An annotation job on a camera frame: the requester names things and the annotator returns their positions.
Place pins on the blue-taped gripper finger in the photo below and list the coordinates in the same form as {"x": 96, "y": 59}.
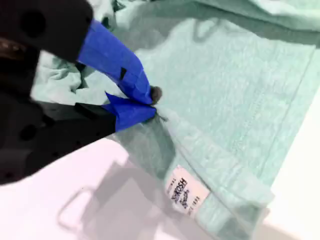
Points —
{"x": 132, "y": 115}
{"x": 112, "y": 55}

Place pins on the pale green T-shirt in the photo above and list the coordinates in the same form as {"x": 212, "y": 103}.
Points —
{"x": 225, "y": 87}

